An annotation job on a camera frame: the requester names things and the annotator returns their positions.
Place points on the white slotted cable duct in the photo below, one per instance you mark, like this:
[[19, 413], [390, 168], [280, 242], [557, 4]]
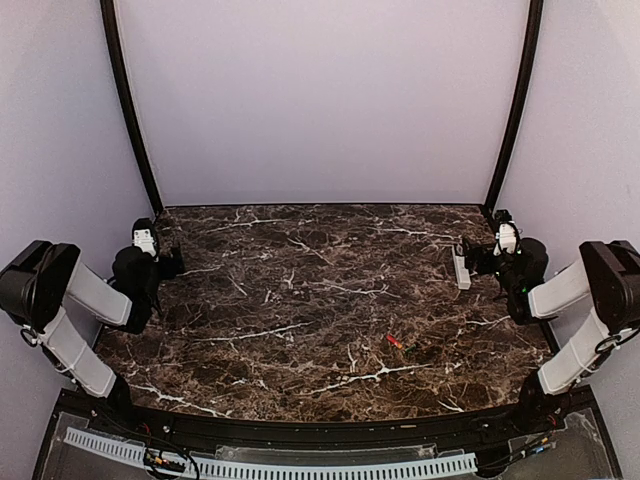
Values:
[[255, 463]]

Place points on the red battery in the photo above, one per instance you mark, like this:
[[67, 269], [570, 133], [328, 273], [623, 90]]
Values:
[[393, 341]]

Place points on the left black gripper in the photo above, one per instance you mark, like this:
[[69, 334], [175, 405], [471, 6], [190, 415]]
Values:
[[169, 270]]

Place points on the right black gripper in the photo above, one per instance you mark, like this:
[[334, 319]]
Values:
[[472, 256]]

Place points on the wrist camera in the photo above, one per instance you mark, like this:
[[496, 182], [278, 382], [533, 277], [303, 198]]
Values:
[[507, 236], [144, 236]]

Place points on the black frame post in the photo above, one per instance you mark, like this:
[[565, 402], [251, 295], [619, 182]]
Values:
[[521, 89], [119, 71]]

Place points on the left black frame post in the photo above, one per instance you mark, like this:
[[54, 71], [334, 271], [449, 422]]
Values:
[[119, 71]]

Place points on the right black frame post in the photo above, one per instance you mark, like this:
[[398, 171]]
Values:
[[521, 89]]

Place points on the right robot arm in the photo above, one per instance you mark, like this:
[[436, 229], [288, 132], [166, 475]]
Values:
[[607, 274]]

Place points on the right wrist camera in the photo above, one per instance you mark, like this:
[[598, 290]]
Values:
[[507, 236]]

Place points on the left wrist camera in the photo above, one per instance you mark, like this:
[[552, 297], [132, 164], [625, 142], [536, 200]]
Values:
[[144, 236]]

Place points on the black front rail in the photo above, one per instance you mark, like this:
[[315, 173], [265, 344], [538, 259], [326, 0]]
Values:
[[481, 428]]

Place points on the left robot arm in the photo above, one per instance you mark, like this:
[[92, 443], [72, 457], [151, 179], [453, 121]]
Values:
[[36, 284]]

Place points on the white remote control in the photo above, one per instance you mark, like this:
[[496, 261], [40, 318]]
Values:
[[463, 279]]

